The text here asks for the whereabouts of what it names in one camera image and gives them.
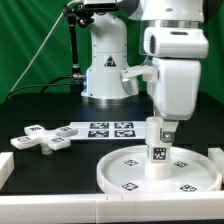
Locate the white right fence block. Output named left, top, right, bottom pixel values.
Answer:
left=208, top=148, right=224, bottom=184

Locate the black cable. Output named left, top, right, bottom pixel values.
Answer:
left=7, top=75, right=84, bottom=99

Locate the white marker plate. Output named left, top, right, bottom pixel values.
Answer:
left=69, top=121, right=146, bottom=140

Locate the white left fence block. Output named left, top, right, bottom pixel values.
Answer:
left=0, top=152, right=14, bottom=190

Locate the green backdrop curtain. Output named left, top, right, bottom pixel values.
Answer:
left=0, top=0, right=224, bottom=104

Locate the white round table top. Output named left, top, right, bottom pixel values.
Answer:
left=97, top=145, right=222, bottom=194

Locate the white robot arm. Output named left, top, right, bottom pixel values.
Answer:
left=83, top=0, right=209, bottom=144

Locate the white front fence bar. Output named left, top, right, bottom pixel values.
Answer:
left=0, top=191, right=224, bottom=224

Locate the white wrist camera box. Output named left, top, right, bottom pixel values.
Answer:
left=143, top=27, right=209, bottom=58

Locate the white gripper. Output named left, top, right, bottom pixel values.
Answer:
left=120, top=58, right=201, bottom=143

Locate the white cable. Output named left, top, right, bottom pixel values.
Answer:
left=10, top=0, right=78, bottom=92

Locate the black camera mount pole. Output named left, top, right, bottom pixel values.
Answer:
left=62, top=3, right=95, bottom=80

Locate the white fence block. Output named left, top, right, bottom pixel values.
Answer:
left=0, top=152, right=14, bottom=190
left=208, top=148, right=224, bottom=184

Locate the white cross-shaped table base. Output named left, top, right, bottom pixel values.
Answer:
left=10, top=125, right=78, bottom=155

